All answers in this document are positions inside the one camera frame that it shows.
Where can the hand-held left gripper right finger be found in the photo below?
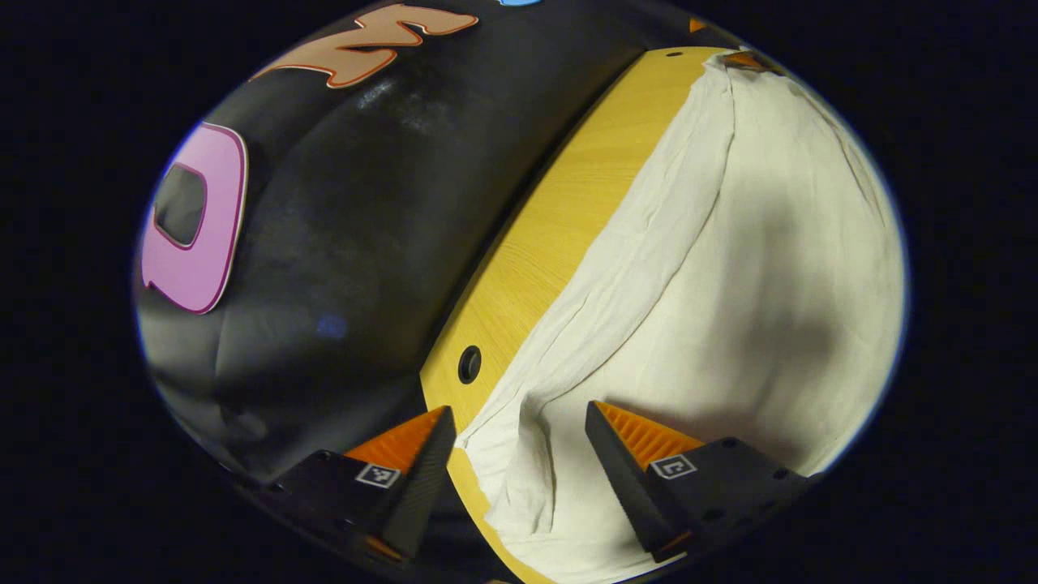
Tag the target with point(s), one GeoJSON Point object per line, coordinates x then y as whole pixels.
{"type": "Point", "coordinates": [624, 487]}

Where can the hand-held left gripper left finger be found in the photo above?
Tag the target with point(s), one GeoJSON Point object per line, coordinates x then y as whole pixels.
{"type": "Point", "coordinates": [426, 487]}

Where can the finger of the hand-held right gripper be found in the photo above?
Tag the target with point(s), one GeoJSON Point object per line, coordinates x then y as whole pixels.
{"type": "Point", "coordinates": [746, 62]}

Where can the white jeans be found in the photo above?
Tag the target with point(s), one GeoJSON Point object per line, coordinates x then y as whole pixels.
{"type": "Point", "coordinates": [730, 324]}

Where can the black backdrop cloth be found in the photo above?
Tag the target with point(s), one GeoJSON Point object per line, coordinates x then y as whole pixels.
{"type": "Point", "coordinates": [357, 243]}

